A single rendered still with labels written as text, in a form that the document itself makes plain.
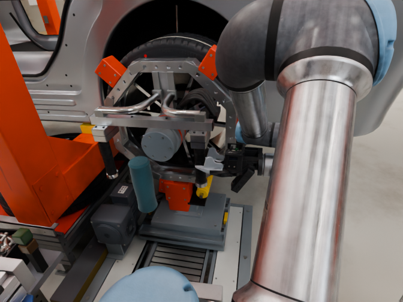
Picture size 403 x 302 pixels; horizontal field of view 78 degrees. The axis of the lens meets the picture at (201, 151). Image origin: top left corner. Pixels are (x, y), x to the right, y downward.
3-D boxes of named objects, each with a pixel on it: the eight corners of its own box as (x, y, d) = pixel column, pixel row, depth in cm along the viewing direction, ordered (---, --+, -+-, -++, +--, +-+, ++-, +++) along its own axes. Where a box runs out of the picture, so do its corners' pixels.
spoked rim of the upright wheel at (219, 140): (213, 157, 144) (255, 78, 116) (206, 183, 125) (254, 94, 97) (132, 121, 142) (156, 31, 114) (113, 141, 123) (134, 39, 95)
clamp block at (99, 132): (120, 130, 92) (116, 117, 90) (107, 142, 85) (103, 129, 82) (107, 130, 93) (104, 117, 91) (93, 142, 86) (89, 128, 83)
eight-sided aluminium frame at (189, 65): (235, 178, 117) (240, 57, 89) (234, 187, 112) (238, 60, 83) (128, 168, 128) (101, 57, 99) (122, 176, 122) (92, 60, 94)
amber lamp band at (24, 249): (39, 245, 90) (35, 238, 88) (31, 254, 87) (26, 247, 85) (30, 244, 91) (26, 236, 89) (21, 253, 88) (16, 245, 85)
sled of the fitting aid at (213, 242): (230, 207, 170) (230, 196, 165) (223, 252, 140) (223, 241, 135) (160, 199, 180) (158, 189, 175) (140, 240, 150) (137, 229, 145)
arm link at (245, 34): (183, 44, 35) (235, 151, 80) (262, 46, 32) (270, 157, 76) (204, -19, 38) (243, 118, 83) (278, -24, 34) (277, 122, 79)
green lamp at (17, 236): (34, 236, 87) (29, 228, 85) (25, 245, 84) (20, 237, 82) (24, 234, 88) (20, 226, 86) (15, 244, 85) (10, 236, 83)
